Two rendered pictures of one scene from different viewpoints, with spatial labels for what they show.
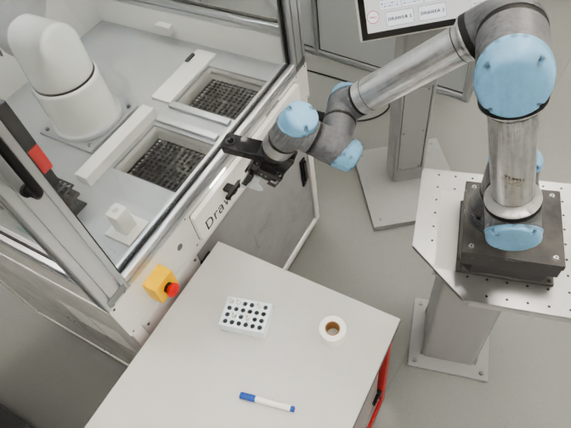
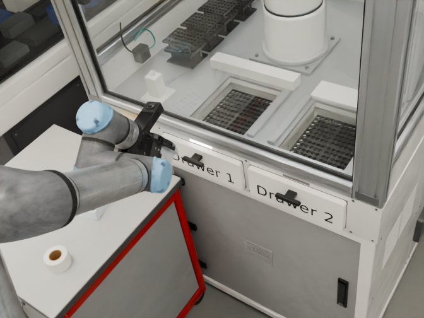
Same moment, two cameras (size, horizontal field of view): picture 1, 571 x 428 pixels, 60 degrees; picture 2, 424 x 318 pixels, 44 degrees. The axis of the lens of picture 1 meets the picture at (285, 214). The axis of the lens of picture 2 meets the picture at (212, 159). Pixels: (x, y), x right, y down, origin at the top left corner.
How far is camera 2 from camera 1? 145 cm
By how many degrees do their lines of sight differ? 59
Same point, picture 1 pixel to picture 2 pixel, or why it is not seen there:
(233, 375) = not seen: hidden behind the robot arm
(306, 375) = (35, 243)
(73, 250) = (72, 42)
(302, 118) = (83, 114)
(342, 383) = (17, 267)
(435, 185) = not seen: outside the picture
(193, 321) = not seen: hidden behind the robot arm
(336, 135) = (85, 155)
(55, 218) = (65, 15)
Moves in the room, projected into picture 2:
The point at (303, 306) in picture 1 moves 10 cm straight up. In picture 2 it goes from (93, 241) to (83, 221)
